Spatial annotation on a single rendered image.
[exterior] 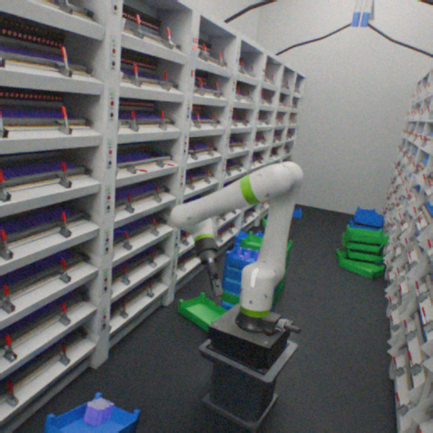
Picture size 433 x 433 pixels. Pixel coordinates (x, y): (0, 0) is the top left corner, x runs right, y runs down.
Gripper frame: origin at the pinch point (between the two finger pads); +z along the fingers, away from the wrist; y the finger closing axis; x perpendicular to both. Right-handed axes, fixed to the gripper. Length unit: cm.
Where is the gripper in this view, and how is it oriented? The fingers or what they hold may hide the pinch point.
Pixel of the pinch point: (218, 298)
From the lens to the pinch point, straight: 164.0
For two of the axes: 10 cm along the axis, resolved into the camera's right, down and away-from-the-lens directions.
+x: 9.8, -2.0, 0.7
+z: 2.1, 8.6, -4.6
